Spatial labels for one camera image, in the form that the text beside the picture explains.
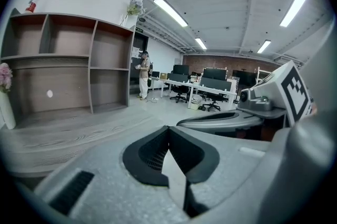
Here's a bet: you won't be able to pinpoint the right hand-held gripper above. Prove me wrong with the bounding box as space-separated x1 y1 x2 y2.
175 59 318 137

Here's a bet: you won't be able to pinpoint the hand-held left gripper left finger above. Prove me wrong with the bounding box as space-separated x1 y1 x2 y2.
34 125 189 224

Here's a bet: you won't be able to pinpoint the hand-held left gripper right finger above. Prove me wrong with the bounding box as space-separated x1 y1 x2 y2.
168 125 272 219

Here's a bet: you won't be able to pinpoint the long white workbench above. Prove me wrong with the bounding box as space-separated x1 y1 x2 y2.
168 79 238 111

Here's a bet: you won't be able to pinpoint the black desk partition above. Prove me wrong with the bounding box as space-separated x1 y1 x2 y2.
166 73 189 85

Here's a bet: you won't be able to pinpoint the grey wooden desk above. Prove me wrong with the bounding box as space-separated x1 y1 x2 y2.
0 106 170 179

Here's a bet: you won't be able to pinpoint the grey wooden bookshelf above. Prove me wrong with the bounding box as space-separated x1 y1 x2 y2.
0 7 136 116

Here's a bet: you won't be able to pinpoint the black swivel chair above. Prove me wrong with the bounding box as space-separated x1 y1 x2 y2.
169 84 191 104
202 93 229 113

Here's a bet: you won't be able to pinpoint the beige waste bin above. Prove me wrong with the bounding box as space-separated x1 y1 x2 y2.
190 95 203 111

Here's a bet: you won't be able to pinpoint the large black screen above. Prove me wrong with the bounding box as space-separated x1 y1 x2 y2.
232 69 257 88

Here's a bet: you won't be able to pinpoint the black computer monitor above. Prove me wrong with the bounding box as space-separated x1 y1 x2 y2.
202 68 227 80
172 64 190 76

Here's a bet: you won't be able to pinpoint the white metal rack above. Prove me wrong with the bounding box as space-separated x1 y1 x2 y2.
256 66 272 85

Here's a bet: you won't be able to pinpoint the small white table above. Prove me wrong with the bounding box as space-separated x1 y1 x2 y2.
149 76 172 99

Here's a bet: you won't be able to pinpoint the long ceiling light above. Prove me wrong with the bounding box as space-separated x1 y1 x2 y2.
153 0 189 27
194 37 207 50
279 0 312 28
256 39 272 54

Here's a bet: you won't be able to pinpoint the black double door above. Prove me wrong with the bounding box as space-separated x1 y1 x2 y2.
131 32 150 87

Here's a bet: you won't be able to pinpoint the white vase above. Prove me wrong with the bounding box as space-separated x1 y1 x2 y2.
0 90 17 130

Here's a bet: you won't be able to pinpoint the clear glass vase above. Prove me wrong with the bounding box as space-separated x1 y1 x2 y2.
119 13 130 27

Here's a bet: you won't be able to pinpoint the pink flowers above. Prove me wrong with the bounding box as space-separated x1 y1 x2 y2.
0 62 14 94

